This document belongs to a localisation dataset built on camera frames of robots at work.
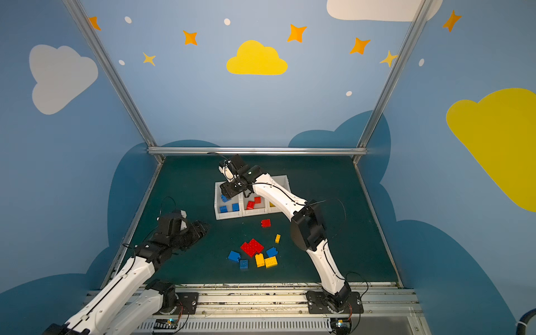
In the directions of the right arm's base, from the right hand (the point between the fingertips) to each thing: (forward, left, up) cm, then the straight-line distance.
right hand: (229, 186), depth 89 cm
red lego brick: (0, -8, -15) cm, 17 cm away
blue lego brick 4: (-22, -20, -16) cm, 33 cm away
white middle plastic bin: (-4, -12, -13) cm, 18 cm away
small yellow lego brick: (-16, -22, -15) cm, 31 cm away
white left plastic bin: (-2, +2, -16) cm, 16 cm away
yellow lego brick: (-2, -18, -11) cm, 21 cm away
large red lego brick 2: (-21, -9, -14) cm, 27 cm away
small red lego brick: (-8, -16, -17) cm, 25 cm away
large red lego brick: (-21, -12, -14) cm, 28 cm away
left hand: (-17, +8, -6) cm, 20 cm away
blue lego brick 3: (-25, -4, -14) cm, 29 cm away
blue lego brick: (-3, +5, -13) cm, 15 cm away
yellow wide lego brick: (-26, -19, -14) cm, 36 cm away
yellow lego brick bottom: (-26, -15, -14) cm, 33 cm away
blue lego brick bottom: (-28, -9, -14) cm, 32 cm away
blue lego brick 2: (-2, -1, -14) cm, 14 cm away
